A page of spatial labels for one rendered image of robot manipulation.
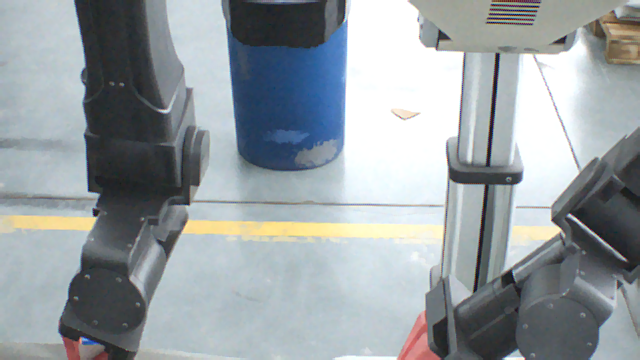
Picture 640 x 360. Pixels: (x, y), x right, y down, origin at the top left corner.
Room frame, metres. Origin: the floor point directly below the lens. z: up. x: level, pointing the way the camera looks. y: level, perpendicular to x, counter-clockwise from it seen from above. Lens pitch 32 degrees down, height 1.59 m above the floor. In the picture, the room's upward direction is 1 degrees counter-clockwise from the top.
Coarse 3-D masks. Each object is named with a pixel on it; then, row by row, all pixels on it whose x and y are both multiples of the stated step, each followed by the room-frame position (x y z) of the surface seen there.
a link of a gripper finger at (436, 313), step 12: (432, 288) 0.57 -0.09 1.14; (432, 300) 0.55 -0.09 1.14; (444, 300) 0.54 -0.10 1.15; (432, 312) 0.54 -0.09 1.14; (444, 312) 0.53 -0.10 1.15; (432, 324) 0.52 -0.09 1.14; (444, 324) 0.52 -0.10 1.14; (432, 336) 0.51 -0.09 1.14; (444, 336) 0.52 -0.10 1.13; (420, 348) 0.51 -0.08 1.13; (432, 348) 0.50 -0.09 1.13; (444, 348) 0.51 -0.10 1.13
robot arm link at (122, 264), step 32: (192, 128) 0.56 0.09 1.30; (192, 160) 0.54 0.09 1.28; (96, 192) 0.55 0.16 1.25; (128, 192) 0.54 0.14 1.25; (160, 192) 0.54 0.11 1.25; (192, 192) 0.55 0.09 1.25; (96, 224) 0.50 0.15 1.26; (128, 224) 0.50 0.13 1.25; (96, 256) 0.47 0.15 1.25; (128, 256) 0.47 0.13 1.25; (160, 256) 0.51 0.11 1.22; (96, 288) 0.46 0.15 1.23; (128, 288) 0.46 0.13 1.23; (96, 320) 0.46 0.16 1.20; (128, 320) 0.46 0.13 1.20
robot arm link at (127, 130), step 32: (96, 0) 0.48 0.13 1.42; (128, 0) 0.48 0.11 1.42; (160, 0) 0.52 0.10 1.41; (96, 32) 0.49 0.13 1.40; (128, 32) 0.49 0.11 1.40; (160, 32) 0.52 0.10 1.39; (96, 64) 0.50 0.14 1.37; (128, 64) 0.50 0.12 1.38; (160, 64) 0.52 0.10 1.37; (96, 96) 0.51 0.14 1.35; (128, 96) 0.51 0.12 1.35; (160, 96) 0.51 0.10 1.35; (192, 96) 0.57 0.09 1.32; (96, 128) 0.52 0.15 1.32; (128, 128) 0.52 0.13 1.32; (160, 128) 0.52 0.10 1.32; (96, 160) 0.54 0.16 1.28; (128, 160) 0.53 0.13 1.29; (160, 160) 0.53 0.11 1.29
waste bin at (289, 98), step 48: (240, 0) 2.65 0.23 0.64; (288, 0) 2.61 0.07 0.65; (336, 0) 2.69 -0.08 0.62; (240, 48) 2.70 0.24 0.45; (288, 48) 2.63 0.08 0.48; (336, 48) 2.72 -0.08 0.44; (240, 96) 2.73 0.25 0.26; (288, 96) 2.64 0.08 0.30; (336, 96) 2.73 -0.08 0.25; (240, 144) 2.76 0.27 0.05; (288, 144) 2.65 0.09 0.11; (336, 144) 2.74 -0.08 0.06
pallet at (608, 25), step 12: (612, 12) 3.89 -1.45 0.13; (588, 24) 4.05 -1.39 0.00; (600, 24) 3.91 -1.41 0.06; (612, 24) 3.72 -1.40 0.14; (624, 24) 3.74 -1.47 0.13; (636, 24) 3.75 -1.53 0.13; (612, 36) 3.58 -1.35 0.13; (624, 36) 3.57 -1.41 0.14; (636, 36) 3.57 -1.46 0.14; (612, 48) 3.58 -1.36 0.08; (624, 48) 3.57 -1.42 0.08; (636, 48) 3.57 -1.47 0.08; (612, 60) 3.57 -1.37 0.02; (624, 60) 3.57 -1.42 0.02; (636, 60) 3.56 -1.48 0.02
